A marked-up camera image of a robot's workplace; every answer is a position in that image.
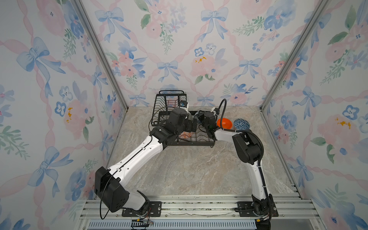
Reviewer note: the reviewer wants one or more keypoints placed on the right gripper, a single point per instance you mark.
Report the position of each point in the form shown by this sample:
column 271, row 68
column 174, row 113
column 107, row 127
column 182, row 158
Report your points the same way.
column 201, row 117

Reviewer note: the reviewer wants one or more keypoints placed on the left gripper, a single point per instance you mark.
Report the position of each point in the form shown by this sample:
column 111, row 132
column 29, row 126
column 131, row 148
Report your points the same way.
column 189, row 123

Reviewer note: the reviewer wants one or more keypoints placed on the red geometric pattern bowl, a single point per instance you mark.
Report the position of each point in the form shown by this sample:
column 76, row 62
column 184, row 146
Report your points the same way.
column 186, row 135

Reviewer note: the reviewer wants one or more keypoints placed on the orange plastic bowl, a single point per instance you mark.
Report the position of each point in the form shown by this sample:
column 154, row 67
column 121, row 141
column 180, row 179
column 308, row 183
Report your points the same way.
column 224, row 123

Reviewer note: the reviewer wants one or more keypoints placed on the black wire dish rack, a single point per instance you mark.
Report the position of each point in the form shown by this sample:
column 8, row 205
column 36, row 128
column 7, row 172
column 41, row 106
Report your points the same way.
column 166, row 113

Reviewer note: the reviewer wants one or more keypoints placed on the blue triangle pattern bowl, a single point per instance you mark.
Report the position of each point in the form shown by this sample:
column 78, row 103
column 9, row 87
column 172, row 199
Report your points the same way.
column 241, row 124

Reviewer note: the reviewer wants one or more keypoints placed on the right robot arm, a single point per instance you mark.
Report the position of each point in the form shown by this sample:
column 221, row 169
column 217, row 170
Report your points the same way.
column 250, row 151

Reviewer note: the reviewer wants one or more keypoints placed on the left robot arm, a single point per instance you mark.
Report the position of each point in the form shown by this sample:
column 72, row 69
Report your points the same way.
column 110, row 182

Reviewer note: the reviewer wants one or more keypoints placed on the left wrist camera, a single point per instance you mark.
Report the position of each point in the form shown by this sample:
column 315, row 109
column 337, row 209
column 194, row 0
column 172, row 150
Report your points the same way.
column 183, row 105

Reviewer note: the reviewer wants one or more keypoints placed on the aluminium mounting rail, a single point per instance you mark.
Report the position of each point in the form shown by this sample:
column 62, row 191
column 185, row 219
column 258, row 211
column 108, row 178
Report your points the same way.
column 204, row 212

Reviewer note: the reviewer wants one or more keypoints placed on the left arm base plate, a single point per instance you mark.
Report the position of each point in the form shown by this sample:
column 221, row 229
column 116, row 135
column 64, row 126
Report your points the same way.
column 152, row 209

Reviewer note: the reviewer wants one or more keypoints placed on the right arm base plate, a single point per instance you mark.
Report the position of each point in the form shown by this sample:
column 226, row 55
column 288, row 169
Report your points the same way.
column 244, row 208

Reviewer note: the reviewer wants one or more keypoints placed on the left aluminium corner post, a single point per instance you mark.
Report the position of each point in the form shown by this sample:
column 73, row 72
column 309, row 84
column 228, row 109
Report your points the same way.
column 85, row 21

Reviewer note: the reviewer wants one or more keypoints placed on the aluminium corner post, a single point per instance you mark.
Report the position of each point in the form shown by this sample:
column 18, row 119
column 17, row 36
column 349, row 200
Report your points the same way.
column 306, row 32
column 85, row 21

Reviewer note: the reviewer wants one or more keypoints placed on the right aluminium corner post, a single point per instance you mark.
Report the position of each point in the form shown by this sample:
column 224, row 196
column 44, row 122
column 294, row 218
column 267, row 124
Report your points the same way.
column 306, row 32

